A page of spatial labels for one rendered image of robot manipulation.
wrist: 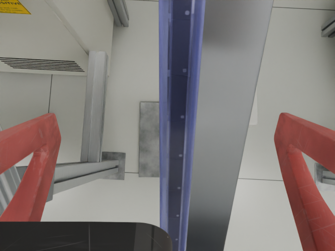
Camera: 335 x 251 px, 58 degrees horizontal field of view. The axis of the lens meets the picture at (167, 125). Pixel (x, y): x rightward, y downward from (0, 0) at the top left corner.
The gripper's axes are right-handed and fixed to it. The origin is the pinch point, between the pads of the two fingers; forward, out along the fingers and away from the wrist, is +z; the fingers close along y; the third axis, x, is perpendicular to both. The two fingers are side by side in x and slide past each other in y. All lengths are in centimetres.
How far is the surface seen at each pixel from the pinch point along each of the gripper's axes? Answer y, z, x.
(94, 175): 16, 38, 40
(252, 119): -5.9, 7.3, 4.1
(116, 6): 15, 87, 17
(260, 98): -32, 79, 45
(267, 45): -35, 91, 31
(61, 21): 20, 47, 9
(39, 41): 28, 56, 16
